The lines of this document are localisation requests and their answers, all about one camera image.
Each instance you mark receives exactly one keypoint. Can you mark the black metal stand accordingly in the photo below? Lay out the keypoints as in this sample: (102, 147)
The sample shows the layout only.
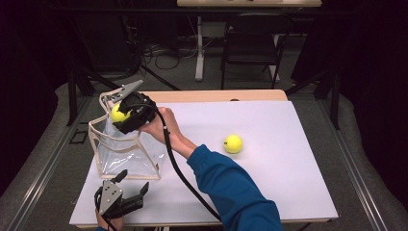
(72, 96)
(335, 102)

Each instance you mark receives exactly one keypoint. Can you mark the clear plastic bag beige trim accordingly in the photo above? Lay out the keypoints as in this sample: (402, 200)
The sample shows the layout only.
(128, 160)

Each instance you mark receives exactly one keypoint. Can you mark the person's left hand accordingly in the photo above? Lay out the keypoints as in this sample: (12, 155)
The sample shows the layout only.
(118, 224)

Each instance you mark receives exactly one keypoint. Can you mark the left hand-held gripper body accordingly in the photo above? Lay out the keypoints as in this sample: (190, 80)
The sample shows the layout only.
(110, 195)

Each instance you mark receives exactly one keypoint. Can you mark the black folding chair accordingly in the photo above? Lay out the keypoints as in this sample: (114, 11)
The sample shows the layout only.
(250, 41)

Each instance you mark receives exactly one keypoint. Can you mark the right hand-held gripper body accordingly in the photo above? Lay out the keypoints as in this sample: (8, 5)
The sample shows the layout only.
(144, 110)

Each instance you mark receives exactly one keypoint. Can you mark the aluminium floor rail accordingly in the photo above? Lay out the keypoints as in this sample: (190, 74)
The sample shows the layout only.
(350, 160)
(51, 163)

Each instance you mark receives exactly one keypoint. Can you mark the white desk with metal legs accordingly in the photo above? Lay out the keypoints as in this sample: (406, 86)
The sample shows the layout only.
(256, 4)

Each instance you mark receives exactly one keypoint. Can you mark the yellow tennis ball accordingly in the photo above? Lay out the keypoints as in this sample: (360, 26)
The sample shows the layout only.
(233, 143)
(117, 116)

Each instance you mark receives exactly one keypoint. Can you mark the person's right hand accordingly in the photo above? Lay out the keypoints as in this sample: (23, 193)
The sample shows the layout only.
(160, 126)

